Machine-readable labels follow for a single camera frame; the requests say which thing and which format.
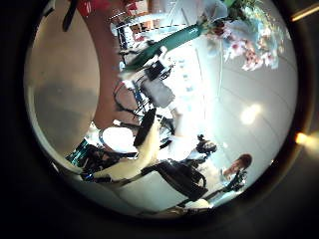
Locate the bouquet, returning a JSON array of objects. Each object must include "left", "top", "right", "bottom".
[{"left": 121, "top": 0, "right": 291, "bottom": 81}]

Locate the wooden shelf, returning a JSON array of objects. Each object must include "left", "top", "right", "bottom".
[{"left": 111, "top": 9, "right": 161, "bottom": 44}]

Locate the teal striped box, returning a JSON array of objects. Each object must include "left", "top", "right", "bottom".
[{"left": 66, "top": 138, "right": 91, "bottom": 167}]

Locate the person with reddish hair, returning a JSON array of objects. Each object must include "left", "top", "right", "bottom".
[{"left": 220, "top": 152, "right": 253, "bottom": 194}]

